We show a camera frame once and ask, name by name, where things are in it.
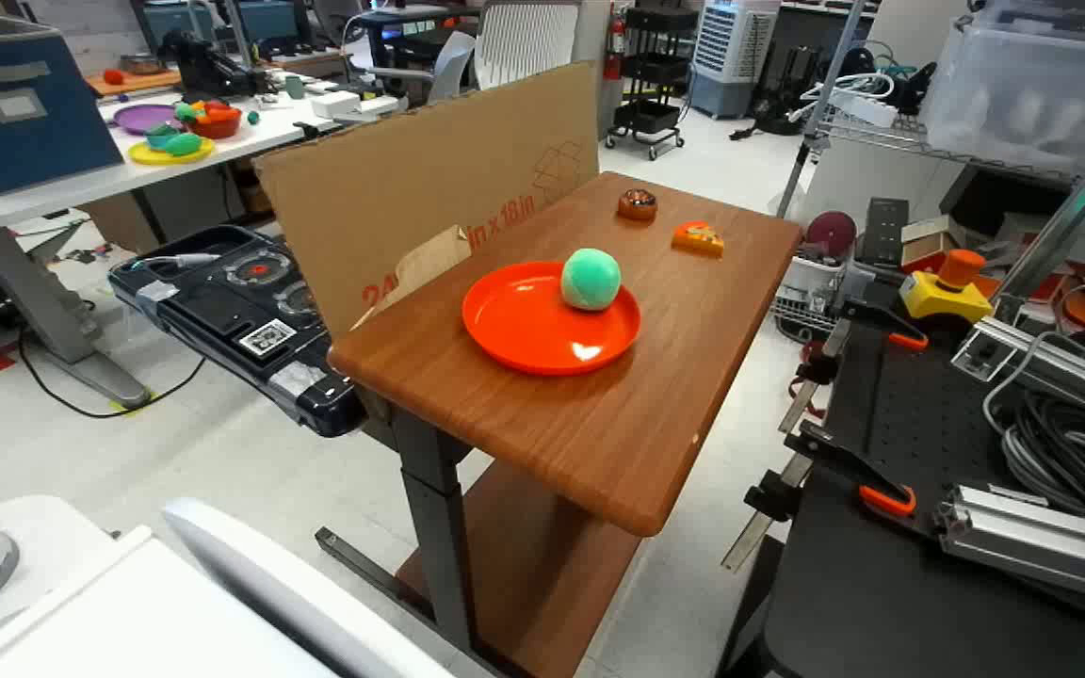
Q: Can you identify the purple plate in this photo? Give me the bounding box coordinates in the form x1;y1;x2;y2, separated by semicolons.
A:
111;101;180;140

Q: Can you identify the blue box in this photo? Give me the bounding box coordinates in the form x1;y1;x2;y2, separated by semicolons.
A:
0;12;129;203

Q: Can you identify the white air cooler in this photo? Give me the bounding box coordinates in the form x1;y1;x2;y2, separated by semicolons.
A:
688;0;785;123

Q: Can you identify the brown cardboard sheet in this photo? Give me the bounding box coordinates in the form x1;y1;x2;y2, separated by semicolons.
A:
248;61;606;340

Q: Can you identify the slim aluminium extrusion bar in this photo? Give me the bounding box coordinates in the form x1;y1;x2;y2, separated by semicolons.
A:
950;312;1085;426

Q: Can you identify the grey slanted metal pole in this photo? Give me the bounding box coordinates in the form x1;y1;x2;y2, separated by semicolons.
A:
991;110;1085;325

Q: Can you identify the green toy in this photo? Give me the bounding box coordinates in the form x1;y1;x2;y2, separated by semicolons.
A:
144;123;208;159

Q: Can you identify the brown doughnut toy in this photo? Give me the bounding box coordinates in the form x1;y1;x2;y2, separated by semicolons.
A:
613;184;664;231

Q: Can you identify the yellow and orange tool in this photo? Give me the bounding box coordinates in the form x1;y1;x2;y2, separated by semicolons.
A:
896;246;994;327

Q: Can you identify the black work table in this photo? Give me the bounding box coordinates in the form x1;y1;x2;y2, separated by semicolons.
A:
718;312;1085;678

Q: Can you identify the orange pizza slice toy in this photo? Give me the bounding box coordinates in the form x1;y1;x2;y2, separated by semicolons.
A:
667;219;728;259

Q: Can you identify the black clamp orange handle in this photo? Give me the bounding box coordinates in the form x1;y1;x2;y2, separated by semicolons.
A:
833;276;935;357
782;420;925;523

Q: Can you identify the maroon ball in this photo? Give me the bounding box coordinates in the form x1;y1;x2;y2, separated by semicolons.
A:
801;205;863;264

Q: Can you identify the black cable bundle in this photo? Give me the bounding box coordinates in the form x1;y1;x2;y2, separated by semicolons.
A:
985;361;1085;532

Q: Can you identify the orange plastic plate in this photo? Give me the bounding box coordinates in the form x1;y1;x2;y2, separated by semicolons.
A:
461;254;646;381

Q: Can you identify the yellow plate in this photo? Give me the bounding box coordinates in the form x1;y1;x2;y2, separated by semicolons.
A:
126;134;218;168

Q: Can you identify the red fire extinguisher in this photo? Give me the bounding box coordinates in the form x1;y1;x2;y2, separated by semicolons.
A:
605;5;632;87

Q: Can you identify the black remote control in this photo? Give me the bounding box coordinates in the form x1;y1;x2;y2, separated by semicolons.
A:
861;195;911;267

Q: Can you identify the red bowl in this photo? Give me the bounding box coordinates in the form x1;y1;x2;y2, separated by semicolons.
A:
188;101;245;143

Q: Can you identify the brown wooden table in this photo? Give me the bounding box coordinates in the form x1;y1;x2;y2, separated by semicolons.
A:
313;168;803;678

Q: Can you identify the black open case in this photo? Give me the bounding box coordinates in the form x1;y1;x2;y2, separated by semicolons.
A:
107;223;371;442

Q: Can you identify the green and white ball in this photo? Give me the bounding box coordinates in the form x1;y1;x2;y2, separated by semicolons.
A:
557;246;630;317

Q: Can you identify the black floor cable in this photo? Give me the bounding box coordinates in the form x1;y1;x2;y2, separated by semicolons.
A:
11;327;212;420

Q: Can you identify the white desk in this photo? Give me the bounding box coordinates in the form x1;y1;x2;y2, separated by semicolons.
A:
0;87;360;409

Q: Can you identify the thick aluminium extrusion bar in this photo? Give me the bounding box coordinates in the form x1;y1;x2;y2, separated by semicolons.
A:
935;482;1085;612

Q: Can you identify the clear plastic bin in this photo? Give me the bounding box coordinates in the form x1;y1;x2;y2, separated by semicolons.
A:
921;5;1085;179

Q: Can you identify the grey office chair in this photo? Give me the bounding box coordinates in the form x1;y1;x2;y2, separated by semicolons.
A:
371;25;484;110

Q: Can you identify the thin metal stand pole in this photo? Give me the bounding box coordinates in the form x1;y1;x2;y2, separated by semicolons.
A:
774;0;876;223

